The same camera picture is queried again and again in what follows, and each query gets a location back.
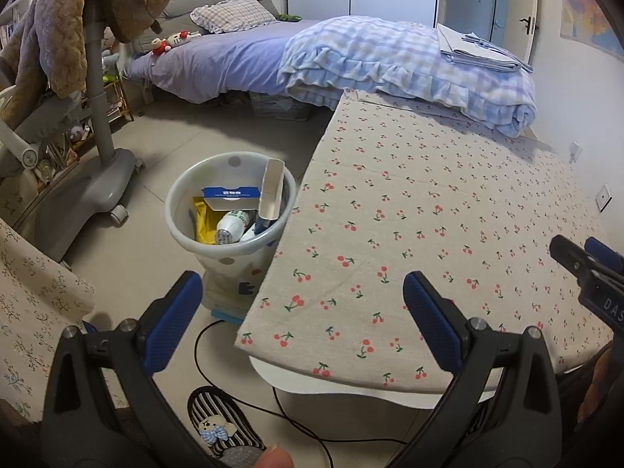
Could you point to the white spotted plastic bin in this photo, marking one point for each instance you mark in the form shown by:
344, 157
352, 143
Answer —
229, 265

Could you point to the white red cat plush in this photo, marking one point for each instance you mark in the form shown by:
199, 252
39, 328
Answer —
178, 38

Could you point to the blue plaid ruffled blanket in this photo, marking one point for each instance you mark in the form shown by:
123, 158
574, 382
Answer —
390, 53

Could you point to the person's right forearm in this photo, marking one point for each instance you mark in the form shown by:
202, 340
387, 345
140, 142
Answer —
597, 385

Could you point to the blue book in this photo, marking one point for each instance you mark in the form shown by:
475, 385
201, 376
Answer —
90, 327

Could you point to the cherry print tablecloth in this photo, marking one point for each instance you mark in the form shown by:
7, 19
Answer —
414, 180

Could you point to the small white green-label bottle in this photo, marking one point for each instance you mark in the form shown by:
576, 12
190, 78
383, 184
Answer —
231, 226

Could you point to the white table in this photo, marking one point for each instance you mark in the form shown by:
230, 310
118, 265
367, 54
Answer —
341, 390

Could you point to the person's grey socked foot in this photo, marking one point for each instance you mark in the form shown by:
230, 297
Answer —
239, 456

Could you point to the storage box under bed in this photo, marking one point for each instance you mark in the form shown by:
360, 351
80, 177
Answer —
278, 106

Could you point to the wooden shelf with toys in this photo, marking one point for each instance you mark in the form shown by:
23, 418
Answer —
117, 102

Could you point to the blue cardboard box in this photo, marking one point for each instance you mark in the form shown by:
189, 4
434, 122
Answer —
229, 194

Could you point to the brown quilted fleece coat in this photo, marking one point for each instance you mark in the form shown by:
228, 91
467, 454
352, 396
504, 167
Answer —
73, 9

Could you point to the small green toy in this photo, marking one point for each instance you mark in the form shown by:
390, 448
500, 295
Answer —
291, 18

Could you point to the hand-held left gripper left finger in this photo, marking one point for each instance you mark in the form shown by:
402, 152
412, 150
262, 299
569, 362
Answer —
173, 321

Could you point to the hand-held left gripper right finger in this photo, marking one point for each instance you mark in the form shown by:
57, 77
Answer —
434, 321

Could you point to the grey headboard cushion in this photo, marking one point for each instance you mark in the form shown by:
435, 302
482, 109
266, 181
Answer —
185, 7

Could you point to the person's left hand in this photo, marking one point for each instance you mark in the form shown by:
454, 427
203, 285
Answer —
275, 457

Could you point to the floral print cloth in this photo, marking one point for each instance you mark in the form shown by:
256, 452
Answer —
34, 302

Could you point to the plaid ruffled pillow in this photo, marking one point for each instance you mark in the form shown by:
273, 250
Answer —
234, 14

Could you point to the blue white long box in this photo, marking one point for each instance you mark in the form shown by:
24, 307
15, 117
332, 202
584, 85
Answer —
272, 190

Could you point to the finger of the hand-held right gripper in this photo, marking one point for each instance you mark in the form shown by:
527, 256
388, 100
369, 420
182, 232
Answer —
570, 258
604, 253

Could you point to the yellow snack wrapper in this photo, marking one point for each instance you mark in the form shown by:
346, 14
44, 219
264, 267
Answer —
204, 224

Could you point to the white wall socket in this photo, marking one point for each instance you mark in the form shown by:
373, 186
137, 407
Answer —
603, 198
575, 152

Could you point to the striped slipper with bow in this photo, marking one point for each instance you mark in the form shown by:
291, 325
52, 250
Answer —
209, 409

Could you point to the bed with purple sheet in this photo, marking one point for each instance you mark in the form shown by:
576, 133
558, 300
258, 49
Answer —
219, 58

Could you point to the folded light blue cloth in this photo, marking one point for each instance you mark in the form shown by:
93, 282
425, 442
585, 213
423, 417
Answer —
477, 48

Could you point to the wall map poster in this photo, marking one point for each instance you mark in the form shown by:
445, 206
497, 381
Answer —
590, 9

